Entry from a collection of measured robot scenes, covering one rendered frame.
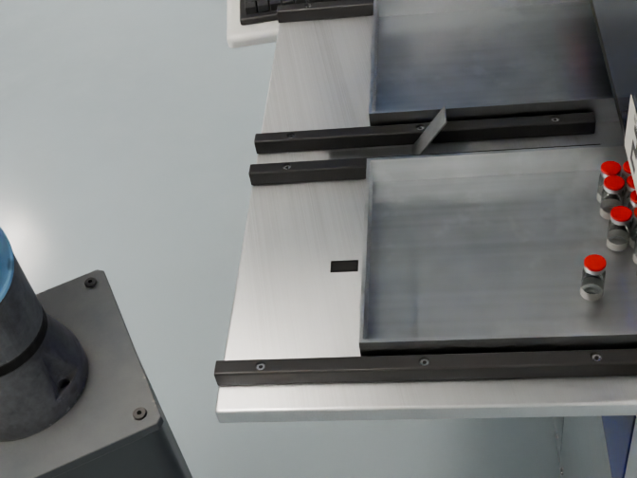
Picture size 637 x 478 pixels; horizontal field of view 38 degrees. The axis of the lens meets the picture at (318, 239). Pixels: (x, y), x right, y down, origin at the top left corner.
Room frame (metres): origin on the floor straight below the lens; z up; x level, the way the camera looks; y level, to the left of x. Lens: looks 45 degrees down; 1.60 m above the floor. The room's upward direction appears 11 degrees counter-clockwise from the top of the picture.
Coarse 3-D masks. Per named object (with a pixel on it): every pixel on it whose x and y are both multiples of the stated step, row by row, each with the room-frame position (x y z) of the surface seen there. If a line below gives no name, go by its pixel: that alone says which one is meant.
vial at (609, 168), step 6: (606, 162) 0.70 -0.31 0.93; (612, 162) 0.70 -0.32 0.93; (606, 168) 0.69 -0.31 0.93; (612, 168) 0.69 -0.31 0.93; (618, 168) 0.69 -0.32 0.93; (600, 174) 0.70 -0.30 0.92; (606, 174) 0.69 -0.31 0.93; (612, 174) 0.68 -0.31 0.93; (618, 174) 0.68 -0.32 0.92; (600, 180) 0.69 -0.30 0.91; (600, 186) 0.69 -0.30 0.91; (600, 192) 0.69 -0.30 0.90; (600, 198) 0.69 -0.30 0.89
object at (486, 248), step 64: (384, 192) 0.77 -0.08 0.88; (448, 192) 0.75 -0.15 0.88; (512, 192) 0.73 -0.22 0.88; (576, 192) 0.71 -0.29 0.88; (384, 256) 0.67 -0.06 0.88; (448, 256) 0.65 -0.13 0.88; (512, 256) 0.64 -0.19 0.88; (576, 256) 0.62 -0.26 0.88; (384, 320) 0.59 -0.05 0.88; (448, 320) 0.57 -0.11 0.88; (512, 320) 0.56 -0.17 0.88; (576, 320) 0.54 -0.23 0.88
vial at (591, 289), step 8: (584, 272) 0.57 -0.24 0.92; (592, 272) 0.56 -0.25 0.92; (600, 272) 0.56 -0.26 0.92; (584, 280) 0.57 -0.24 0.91; (592, 280) 0.56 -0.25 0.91; (600, 280) 0.56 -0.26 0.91; (584, 288) 0.57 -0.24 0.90; (592, 288) 0.56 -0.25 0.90; (600, 288) 0.56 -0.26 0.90; (584, 296) 0.57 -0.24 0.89; (592, 296) 0.56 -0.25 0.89; (600, 296) 0.56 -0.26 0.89
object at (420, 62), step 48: (384, 0) 1.12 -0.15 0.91; (432, 0) 1.11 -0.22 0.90; (480, 0) 1.10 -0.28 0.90; (528, 0) 1.08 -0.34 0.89; (576, 0) 1.07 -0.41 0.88; (384, 48) 1.05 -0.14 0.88; (432, 48) 1.02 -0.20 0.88; (480, 48) 1.00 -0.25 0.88; (528, 48) 0.98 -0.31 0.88; (576, 48) 0.96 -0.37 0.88; (384, 96) 0.94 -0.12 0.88; (432, 96) 0.92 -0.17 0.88; (480, 96) 0.91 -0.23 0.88; (528, 96) 0.89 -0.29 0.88; (576, 96) 0.87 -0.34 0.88
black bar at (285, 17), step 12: (348, 0) 1.15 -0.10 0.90; (360, 0) 1.15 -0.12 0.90; (372, 0) 1.14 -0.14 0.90; (288, 12) 1.16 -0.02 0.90; (300, 12) 1.15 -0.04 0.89; (312, 12) 1.15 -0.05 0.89; (324, 12) 1.15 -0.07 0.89; (336, 12) 1.14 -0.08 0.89; (348, 12) 1.14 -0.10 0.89; (360, 12) 1.13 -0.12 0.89; (372, 12) 1.13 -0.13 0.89
